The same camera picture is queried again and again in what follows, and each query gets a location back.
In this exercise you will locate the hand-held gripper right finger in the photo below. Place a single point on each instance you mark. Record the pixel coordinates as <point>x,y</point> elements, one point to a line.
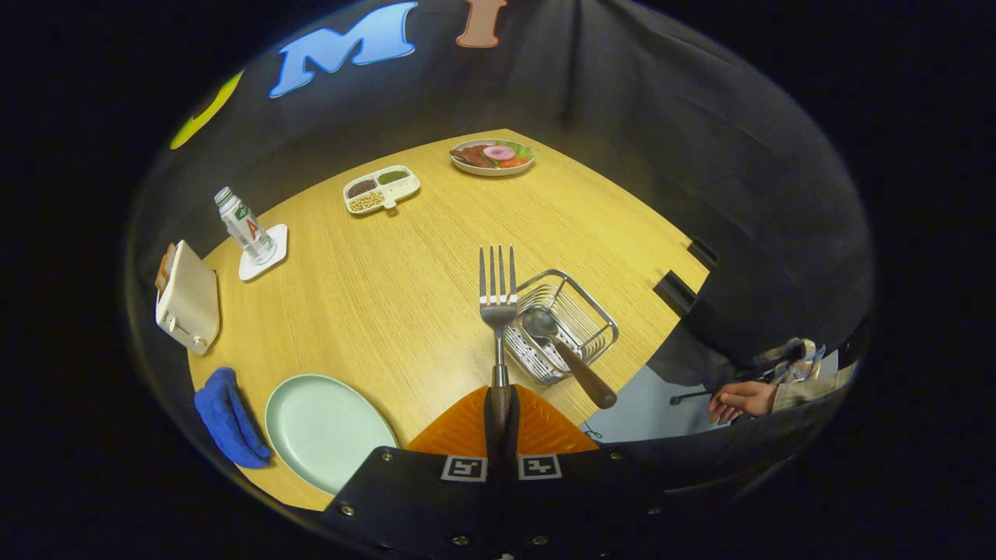
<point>583,498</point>

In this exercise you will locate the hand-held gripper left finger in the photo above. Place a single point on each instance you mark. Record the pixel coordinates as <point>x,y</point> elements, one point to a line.
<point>405,502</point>

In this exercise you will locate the pale green plate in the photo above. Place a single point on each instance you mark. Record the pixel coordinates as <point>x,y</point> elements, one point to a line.
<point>327,432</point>

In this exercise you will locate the thin black rod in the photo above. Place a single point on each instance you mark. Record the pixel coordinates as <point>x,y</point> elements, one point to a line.
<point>689,397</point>

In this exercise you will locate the blue folded cloth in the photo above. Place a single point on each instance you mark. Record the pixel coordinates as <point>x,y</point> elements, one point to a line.
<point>229,424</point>

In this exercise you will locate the black table clamp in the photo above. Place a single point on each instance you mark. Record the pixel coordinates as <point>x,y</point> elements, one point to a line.
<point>675,292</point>
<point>703,253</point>

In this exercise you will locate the white square coaster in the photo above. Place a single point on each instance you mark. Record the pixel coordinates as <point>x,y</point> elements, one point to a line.
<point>272,257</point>

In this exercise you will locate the white toaster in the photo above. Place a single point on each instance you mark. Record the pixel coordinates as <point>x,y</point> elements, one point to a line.
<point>193,299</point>

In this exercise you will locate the white divided bean dish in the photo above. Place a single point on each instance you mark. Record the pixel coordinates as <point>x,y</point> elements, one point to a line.
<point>381,189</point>

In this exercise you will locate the small white drink bottle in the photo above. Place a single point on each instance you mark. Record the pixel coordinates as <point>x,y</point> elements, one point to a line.
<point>245,227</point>

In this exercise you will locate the brown toast slice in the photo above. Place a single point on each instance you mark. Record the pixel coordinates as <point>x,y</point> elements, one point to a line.
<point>164,268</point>

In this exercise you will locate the plate of meat and vegetables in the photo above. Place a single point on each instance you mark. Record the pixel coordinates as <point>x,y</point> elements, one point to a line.
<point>490,157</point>

